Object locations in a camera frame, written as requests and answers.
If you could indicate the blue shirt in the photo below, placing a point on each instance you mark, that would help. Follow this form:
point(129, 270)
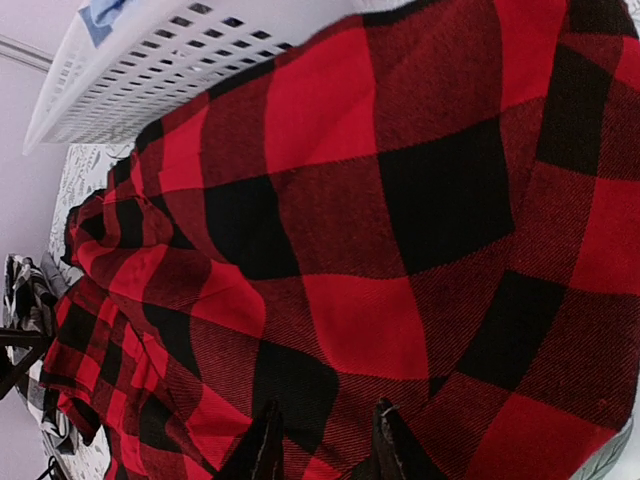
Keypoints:
point(99, 17)

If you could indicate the left aluminium post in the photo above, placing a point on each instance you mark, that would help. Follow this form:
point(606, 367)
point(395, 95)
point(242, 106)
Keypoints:
point(21, 53)

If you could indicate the red black plaid shirt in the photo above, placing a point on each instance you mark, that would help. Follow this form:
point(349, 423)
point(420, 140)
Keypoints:
point(437, 205)

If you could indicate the white plastic basket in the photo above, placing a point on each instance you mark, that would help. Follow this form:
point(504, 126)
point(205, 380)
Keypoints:
point(159, 55)

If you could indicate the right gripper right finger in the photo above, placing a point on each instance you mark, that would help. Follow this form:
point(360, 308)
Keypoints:
point(396, 453)

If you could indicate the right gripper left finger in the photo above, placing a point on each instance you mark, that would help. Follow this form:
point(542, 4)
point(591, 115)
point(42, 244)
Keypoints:
point(259, 454)

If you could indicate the folded black white plaid shirt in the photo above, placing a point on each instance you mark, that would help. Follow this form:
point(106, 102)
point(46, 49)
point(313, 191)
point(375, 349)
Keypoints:
point(28, 303)

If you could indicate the floral tablecloth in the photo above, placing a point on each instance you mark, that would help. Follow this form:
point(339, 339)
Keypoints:
point(85, 171)

